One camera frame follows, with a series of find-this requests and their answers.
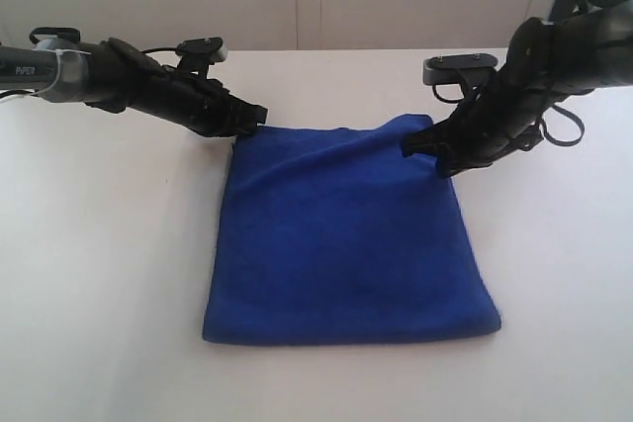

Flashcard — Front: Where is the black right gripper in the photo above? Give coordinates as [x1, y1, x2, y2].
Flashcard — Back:
[400, 75, 554, 178]

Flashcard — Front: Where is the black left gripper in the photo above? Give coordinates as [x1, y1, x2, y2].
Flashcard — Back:
[128, 65, 268, 138]

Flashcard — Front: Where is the blue microfiber towel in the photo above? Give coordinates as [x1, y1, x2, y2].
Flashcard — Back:
[202, 114, 501, 346]

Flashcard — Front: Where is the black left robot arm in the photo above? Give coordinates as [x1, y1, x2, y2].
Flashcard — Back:
[1, 27, 268, 137]

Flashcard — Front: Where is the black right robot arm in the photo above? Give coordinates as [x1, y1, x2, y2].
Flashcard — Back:
[401, 0, 632, 177]

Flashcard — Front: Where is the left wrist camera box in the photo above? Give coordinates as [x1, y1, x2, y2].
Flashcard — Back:
[176, 37, 228, 65]

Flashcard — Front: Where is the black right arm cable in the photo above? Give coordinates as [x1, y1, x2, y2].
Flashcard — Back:
[429, 0, 609, 149]

